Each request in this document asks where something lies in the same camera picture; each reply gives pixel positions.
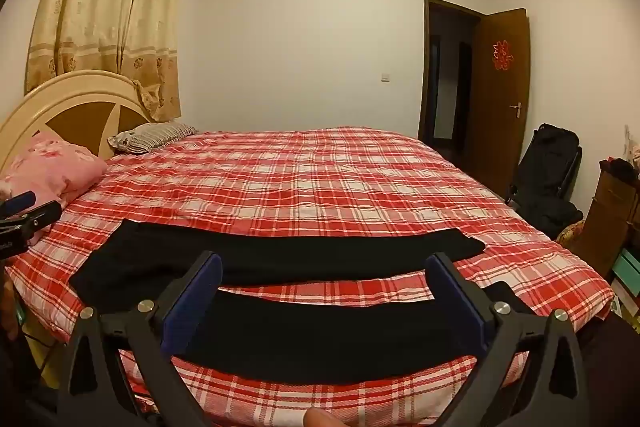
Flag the striped pillow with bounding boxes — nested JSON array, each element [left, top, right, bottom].
[[107, 122, 199, 155]]

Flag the pink floral pillow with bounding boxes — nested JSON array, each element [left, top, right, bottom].
[[0, 130, 108, 248]]

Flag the brown wooden cabinet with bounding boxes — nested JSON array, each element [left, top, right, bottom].
[[582, 159, 640, 278]]

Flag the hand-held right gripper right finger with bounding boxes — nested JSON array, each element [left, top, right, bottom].
[[425, 252, 591, 427]]

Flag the beige floral curtain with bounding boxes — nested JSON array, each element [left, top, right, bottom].
[[25, 0, 193, 122]]

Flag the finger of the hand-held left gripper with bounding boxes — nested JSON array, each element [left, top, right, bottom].
[[10, 201, 63, 233], [0, 191, 37, 215]]

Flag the red plaid bed sheet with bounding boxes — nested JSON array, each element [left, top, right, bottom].
[[5, 126, 616, 427]]

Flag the red paper door decoration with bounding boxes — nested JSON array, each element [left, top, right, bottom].
[[491, 39, 516, 71]]

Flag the floral cushion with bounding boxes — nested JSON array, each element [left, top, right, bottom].
[[556, 219, 587, 250]]

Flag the black bag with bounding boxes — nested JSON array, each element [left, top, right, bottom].
[[505, 123, 584, 238]]

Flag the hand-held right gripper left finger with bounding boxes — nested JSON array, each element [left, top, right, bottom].
[[57, 251, 223, 427]]

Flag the person's right hand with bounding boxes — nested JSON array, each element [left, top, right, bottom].
[[304, 407, 353, 427]]

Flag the dark cloth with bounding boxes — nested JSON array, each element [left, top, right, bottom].
[[600, 158, 636, 180]]

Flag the cream wooden headboard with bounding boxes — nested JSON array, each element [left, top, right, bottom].
[[0, 70, 163, 178]]

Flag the brown wooden door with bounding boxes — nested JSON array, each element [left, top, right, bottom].
[[472, 8, 531, 198]]

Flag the black pants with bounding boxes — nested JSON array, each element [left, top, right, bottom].
[[69, 219, 533, 385]]

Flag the dark door frame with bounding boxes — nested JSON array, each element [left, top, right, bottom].
[[419, 0, 488, 148]]

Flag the teal box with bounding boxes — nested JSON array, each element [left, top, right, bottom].
[[611, 251, 640, 290]]

